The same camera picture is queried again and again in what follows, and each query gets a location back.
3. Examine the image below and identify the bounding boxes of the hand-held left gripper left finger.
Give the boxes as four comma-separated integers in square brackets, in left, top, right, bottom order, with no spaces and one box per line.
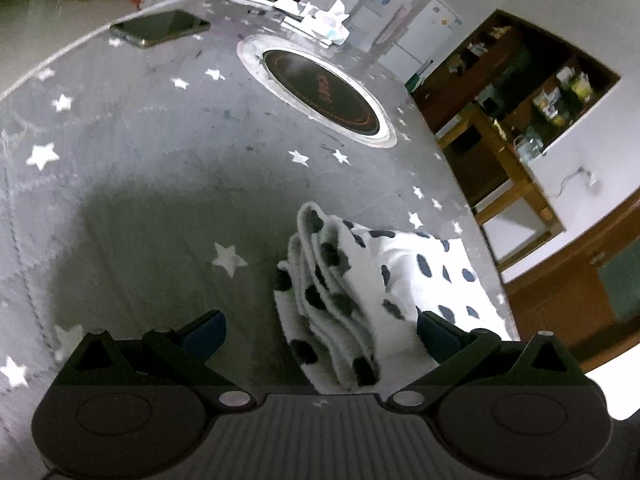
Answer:
[60,310,256,409]

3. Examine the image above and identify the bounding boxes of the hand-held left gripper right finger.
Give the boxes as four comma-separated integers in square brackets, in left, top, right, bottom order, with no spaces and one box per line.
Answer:
[386,311,589,409]

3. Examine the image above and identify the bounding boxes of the white dark-spotted garment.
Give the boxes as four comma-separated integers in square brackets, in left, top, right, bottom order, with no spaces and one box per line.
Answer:
[273,201,517,395]

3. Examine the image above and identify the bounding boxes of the low brown wooden cabinet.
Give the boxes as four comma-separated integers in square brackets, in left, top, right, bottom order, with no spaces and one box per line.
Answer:
[500,199,640,377]

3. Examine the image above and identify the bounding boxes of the wooden side table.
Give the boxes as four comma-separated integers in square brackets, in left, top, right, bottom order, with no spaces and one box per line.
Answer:
[434,105,567,267]

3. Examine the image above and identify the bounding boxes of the grey star-print table cover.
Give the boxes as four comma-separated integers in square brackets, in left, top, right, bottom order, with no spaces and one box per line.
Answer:
[0,0,521,480]

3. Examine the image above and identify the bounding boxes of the green mop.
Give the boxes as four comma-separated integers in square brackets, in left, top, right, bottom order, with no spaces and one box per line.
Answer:
[404,60,434,95]

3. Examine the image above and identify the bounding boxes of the round black induction cooktop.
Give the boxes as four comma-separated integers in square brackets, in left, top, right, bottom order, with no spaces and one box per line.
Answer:
[237,34,397,149]

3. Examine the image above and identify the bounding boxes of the brown wooden shelf cabinet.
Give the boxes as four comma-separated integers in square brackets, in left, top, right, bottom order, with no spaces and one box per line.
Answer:
[414,9,622,157]

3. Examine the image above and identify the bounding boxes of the dark smartphone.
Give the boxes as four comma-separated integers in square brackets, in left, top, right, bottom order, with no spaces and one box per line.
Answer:
[108,8,212,49]

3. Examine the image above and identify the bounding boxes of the white refrigerator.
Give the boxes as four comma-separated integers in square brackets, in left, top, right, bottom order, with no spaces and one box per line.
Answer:
[379,0,464,80]

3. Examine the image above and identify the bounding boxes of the pink hanging cloth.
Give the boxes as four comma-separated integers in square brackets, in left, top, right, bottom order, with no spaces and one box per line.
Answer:
[375,4,412,46]

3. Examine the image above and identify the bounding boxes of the white flat book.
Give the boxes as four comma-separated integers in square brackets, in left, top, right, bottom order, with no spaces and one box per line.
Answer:
[281,14,332,49]

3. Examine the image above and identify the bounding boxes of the white water dispenser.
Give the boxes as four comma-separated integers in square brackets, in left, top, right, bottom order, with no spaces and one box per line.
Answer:
[348,0,396,52]

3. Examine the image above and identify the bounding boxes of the crumpled white papers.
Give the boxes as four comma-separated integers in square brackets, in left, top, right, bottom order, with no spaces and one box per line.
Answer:
[299,0,352,47]

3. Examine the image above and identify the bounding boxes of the wall socket with cable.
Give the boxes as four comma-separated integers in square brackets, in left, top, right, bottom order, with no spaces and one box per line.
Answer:
[554,164,602,197]

